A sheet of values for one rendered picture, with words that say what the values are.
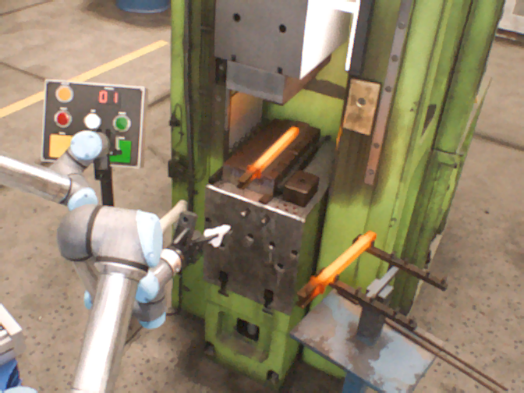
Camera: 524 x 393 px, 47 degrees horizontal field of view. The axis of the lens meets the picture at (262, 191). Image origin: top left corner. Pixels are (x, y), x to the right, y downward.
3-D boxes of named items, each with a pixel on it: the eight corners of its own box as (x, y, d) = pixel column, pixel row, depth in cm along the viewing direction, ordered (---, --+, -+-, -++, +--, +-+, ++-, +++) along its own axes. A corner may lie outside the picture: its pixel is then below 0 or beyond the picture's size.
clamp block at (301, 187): (304, 208, 203) (306, 192, 199) (281, 200, 206) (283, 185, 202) (317, 191, 212) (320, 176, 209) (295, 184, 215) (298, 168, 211)
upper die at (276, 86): (281, 104, 187) (285, 76, 182) (225, 87, 194) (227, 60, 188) (331, 61, 219) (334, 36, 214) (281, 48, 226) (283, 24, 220)
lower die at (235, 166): (272, 197, 207) (274, 176, 202) (221, 179, 214) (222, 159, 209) (318, 146, 239) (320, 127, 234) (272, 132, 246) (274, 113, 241)
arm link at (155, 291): (126, 299, 160) (125, 275, 155) (150, 275, 168) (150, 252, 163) (150, 310, 157) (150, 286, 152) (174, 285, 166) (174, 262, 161)
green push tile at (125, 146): (129, 162, 207) (131, 140, 206) (108, 161, 207) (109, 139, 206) (130, 162, 209) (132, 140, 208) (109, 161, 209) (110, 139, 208)
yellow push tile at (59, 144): (71, 158, 206) (72, 136, 206) (49, 156, 206) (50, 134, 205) (72, 158, 208) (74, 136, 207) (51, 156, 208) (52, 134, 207)
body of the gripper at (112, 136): (121, 129, 188) (111, 129, 176) (119, 157, 189) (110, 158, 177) (96, 128, 188) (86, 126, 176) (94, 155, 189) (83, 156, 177)
